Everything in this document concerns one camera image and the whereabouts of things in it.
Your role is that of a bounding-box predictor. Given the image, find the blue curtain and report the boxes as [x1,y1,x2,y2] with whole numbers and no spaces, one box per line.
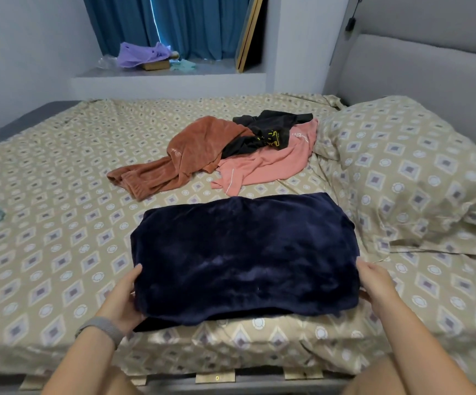
[82,0,254,61]

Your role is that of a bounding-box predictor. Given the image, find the person's right forearm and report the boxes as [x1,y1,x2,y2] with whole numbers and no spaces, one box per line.
[373,296,476,395]

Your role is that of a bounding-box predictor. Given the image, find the grey band wristwatch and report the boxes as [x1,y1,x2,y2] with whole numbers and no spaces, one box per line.
[75,317,127,351]

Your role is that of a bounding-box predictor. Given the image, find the pink shirt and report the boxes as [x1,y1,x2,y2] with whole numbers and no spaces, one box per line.
[212,119,320,198]

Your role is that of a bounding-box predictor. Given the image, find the purple cloth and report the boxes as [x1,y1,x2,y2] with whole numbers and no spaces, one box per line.
[116,42,175,71]

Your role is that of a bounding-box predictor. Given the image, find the teal small item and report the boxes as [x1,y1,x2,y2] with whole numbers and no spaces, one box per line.
[169,59,198,75]

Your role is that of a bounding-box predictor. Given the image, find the black garment yellow print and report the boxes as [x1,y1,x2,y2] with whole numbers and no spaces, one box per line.
[220,110,315,159]

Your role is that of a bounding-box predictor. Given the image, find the grey upholstered headboard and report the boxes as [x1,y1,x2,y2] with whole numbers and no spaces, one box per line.
[324,0,476,165]

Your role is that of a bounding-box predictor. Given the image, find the person's left hand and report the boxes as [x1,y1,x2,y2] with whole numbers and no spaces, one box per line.
[95,263,147,336]

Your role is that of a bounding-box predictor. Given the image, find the leaning wooden picture frames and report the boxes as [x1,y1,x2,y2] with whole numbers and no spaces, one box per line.
[235,0,267,73]

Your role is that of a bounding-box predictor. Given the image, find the clear plastic bag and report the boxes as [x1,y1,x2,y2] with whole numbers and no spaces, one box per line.
[95,53,119,72]

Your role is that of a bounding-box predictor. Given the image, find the patterned beige pillow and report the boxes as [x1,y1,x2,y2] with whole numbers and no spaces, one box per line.
[315,95,476,260]

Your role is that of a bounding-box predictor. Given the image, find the person's right hand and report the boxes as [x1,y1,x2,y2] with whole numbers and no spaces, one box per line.
[355,257,404,318]

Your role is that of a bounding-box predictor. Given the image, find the person's left forearm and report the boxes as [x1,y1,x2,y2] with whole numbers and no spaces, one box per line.
[40,329,124,395]

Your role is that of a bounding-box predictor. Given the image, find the black cable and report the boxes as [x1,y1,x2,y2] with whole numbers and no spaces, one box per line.
[344,0,362,33]

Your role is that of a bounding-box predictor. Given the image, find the navy velvet garment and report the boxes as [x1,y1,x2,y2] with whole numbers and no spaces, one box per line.
[129,191,362,333]

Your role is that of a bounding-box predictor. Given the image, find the rust brown garment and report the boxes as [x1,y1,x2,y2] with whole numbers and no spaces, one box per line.
[106,116,255,202]

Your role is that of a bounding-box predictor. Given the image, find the bed with patterned beige sheet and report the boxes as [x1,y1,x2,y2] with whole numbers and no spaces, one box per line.
[0,0,476,395]

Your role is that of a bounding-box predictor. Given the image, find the person's left leg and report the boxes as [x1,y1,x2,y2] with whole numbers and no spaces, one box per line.
[98,366,144,395]

